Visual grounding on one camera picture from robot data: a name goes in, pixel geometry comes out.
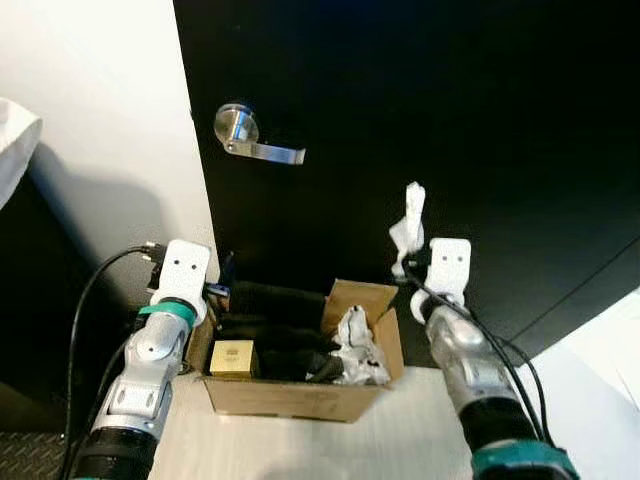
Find white tissue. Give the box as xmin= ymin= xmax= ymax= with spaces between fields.
xmin=388 ymin=182 xmax=429 ymax=281

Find small gold box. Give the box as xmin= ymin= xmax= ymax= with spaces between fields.
xmin=209 ymin=340 xmax=256 ymax=379

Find black clothes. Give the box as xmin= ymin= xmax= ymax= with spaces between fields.
xmin=218 ymin=282 xmax=346 ymax=383

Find crumpled silver white wrapper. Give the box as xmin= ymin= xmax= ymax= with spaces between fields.
xmin=330 ymin=305 xmax=391 ymax=388

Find brown cardboard box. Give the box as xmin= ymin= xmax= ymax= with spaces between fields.
xmin=185 ymin=278 xmax=406 ymax=424

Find black door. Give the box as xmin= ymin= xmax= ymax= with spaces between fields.
xmin=172 ymin=0 xmax=640 ymax=366

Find dark cabinet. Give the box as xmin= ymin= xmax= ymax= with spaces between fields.
xmin=0 ymin=180 xmax=101 ymax=433

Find white cloth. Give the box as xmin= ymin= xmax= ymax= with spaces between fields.
xmin=0 ymin=97 xmax=43 ymax=211

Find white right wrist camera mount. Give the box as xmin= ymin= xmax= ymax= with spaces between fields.
xmin=410 ymin=238 xmax=473 ymax=323

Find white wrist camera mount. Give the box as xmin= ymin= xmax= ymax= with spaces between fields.
xmin=150 ymin=240 xmax=213 ymax=326
xmin=410 ymin=238 xmax=473 ymax=323

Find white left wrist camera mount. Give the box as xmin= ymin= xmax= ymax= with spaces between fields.
xmin=150 ymin=240 xmax=213 ymax=326

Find silver lever door handle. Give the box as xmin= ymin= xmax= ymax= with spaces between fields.
xmin=213 ymin=103 xmax=307 ymax=166

